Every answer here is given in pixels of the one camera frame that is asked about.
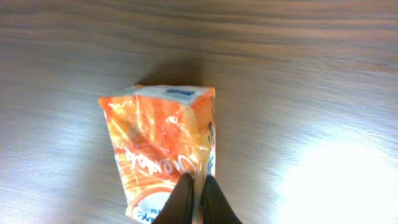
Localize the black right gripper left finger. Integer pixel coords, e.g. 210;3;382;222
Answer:
152;173;194;224

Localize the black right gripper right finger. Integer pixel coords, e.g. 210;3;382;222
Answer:
202;175;242;224

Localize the orange tissue pack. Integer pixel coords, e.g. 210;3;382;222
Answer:
98;85;216;223

